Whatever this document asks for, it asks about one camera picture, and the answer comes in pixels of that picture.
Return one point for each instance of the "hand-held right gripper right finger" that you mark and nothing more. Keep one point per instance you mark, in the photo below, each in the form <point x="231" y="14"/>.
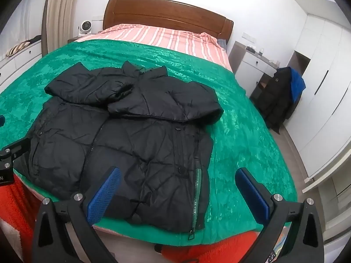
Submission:
<point x="251" y="193"/>

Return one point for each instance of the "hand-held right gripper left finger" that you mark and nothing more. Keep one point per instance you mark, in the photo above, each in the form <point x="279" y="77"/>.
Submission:
<point x="105" y="193"/>

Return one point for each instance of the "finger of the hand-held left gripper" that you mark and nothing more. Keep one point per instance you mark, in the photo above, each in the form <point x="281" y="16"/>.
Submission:
<point x="1" y="120"/>
<point x="16" y="148"/>

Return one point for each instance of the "black puffer jacket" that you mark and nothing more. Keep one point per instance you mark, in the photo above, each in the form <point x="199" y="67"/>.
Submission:
<point x="137" y="142"/>

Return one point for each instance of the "red blanket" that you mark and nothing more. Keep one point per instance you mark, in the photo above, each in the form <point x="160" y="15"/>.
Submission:
<point x="16" y="205"/>

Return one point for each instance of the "white dresser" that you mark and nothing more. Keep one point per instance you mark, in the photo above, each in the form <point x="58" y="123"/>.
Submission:
<point x="19" y="65"/>

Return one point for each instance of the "green blanket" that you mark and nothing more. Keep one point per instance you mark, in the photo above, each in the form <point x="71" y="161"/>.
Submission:
<point x="246" y="131"/>

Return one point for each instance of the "striped cushion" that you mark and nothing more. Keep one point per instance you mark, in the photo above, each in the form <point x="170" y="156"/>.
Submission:
<point x="17" y="48"/>

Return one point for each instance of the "hanging black coat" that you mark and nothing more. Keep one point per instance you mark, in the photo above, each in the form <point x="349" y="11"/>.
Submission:
<point x="274" y="101"/>

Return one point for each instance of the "wooden nightstand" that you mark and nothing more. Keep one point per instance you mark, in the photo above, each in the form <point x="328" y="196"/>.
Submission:
<point x="72" y="39"/>

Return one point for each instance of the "white wardrobe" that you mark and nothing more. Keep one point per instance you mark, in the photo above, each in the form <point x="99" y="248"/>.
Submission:
<point x="323" y="101"/>

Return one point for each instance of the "blue garment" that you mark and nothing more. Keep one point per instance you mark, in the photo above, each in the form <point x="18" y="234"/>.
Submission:
<point x="297" y="83"/>

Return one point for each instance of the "small white fan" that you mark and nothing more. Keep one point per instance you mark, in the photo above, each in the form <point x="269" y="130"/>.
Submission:
<point x="84" y="28"/>

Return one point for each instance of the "beige curtain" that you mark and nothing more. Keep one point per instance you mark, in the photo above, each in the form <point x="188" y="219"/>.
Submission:
<point x="64" y="11"/>

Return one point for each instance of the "white nightstand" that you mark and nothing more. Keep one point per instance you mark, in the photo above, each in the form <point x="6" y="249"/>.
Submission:
<point x="246" y="65"/>

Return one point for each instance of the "pink striped bed sheet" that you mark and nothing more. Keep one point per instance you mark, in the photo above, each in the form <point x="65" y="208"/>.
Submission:
<point x="164" y="37"/>

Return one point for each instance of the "wooden headboard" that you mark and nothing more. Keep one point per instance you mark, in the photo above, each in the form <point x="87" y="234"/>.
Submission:
<point x="164" y="9"/>

